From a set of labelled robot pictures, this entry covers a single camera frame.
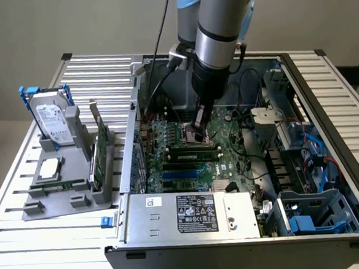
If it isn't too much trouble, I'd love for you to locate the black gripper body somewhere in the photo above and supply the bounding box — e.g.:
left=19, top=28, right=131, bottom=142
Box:
left=188, top=56, right=233, bottom=110

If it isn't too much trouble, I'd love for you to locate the installed green RAM stick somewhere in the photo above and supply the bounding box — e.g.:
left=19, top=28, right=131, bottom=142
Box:
left=169, top=148, right=221, bottom=165

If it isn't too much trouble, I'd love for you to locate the CPU socket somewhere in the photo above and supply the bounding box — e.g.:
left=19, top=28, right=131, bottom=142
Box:
left=177, top=118, right=213, bottom=149

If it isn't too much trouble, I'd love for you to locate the black rear case fan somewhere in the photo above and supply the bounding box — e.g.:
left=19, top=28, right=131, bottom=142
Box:
left=159, top=68, right=199, bottom=109

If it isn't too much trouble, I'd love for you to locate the black expansion slot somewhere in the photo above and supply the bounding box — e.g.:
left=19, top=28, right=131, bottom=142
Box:
left=162, top=161, right=202, bottom=174

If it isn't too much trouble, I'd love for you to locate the green motherboard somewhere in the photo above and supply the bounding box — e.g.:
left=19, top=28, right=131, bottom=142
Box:
left=133, top=99, right=266, bottom=200

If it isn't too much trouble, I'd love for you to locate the blue expansion slot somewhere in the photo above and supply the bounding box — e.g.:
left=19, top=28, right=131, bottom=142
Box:
left=160, top=168, right=200, bottom=182

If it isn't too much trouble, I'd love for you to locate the silver chipset heatsink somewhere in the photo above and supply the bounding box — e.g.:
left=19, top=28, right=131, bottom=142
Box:
left=211, top=179, right=234, bottom=193

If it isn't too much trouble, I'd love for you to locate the green graphics card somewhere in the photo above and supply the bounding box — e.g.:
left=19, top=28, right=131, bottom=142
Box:
left=83, top=97, right=114, bottom=191

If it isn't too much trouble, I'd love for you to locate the silver power supply unit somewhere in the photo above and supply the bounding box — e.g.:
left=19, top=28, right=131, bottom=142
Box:
left=121, top=185, right=262, bottom=249

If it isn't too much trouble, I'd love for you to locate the grey disk bay cage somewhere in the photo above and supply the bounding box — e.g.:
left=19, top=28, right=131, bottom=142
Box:
left=274, top=185, right=359, bottom=240

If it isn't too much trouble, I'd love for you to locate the small blue plastic clip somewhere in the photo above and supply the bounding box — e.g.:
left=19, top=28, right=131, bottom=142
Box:
left=100, top=216, right=114, bottom=230

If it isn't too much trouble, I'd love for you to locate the blue disk bay latch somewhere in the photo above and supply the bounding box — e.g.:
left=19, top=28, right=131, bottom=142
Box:
left=288, top=213, right=317, bottom=236

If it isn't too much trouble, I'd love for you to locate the open black PC case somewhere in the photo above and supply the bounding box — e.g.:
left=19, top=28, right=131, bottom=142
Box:
left=90, top=38, right=359, bottom=269

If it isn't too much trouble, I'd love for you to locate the silver hard disk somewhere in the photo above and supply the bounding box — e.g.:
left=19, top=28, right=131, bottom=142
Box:
left=30, top=88, right=76, bottom=149

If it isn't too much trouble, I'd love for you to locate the silver CPU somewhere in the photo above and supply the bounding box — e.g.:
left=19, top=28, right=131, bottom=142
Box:
left=34, top=157, right=65, bottom=182

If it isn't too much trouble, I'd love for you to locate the grey parts rack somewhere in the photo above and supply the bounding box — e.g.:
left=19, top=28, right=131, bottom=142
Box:
left=14, top=102, right=125, bottom=222

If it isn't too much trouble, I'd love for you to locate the blue disk caddy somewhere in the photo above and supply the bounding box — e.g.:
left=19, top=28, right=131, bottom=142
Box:
left=18, top=81, right=78, bottom=153

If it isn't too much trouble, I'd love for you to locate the thin black looped wire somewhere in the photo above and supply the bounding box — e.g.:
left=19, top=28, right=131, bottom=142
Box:
left=235, top=66, right=264, bottom=113

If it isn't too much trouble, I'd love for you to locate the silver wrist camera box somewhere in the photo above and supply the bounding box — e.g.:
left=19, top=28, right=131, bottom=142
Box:
left=167, top=42, right=194, bottom=72

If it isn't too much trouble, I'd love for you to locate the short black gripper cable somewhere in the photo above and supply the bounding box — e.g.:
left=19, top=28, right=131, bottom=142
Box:
left=226, top=42, right=250, bottom=75

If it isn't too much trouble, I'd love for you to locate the black wire over motherboard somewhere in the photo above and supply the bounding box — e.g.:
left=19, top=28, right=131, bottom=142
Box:
left=227, top=122, right=267, bottom=181

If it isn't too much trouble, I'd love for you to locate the grey metal drive bracket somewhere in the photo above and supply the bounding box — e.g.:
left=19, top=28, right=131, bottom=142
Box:
left=249, top=104, right=293, bottom=154

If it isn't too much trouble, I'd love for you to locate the long black camera cable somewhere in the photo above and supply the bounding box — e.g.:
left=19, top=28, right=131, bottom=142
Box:
left=136, top=0, right=182, bottom=118

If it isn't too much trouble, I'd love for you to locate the blue data wire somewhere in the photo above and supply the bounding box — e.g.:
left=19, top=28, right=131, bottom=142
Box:
left=301, top=129, right=331, bottom=195

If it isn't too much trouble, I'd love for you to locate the red data wire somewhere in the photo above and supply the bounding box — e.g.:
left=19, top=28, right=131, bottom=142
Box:
left=303, top=155, right=345, bottom=185

